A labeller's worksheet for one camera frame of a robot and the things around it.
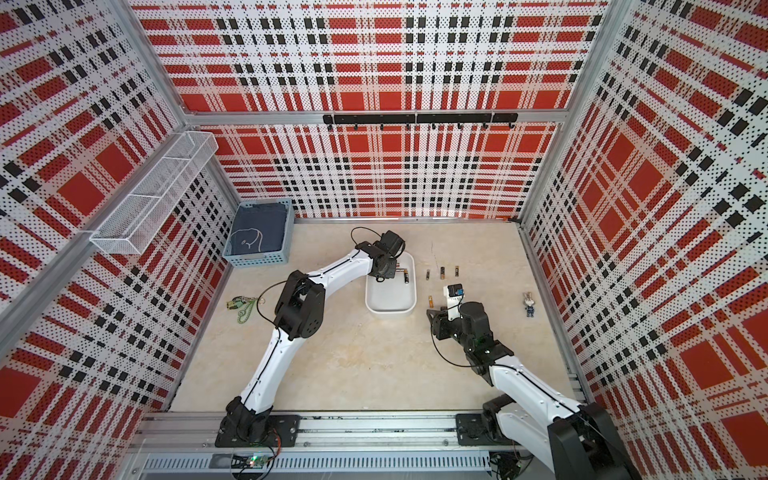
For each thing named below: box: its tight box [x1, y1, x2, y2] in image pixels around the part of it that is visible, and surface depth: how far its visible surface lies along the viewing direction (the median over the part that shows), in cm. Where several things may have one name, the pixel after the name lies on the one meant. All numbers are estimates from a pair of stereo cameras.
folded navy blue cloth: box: [230, 202, 287, 255], surface depth 110 cm
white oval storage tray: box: [365, 251, 417, 315], surface depth 98 cm
